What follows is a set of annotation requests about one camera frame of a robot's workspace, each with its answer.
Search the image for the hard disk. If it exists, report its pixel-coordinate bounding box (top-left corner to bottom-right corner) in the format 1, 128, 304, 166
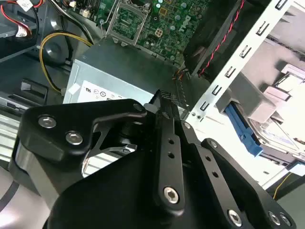
223, 102, 305, 158

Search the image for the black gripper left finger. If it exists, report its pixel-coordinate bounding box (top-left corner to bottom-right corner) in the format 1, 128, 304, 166
16, 90, 187, 213

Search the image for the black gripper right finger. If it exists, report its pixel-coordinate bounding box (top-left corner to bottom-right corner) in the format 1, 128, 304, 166
166, 94, 297, 229

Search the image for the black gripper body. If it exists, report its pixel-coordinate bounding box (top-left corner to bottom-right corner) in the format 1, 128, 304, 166
46, 114, 236, 229

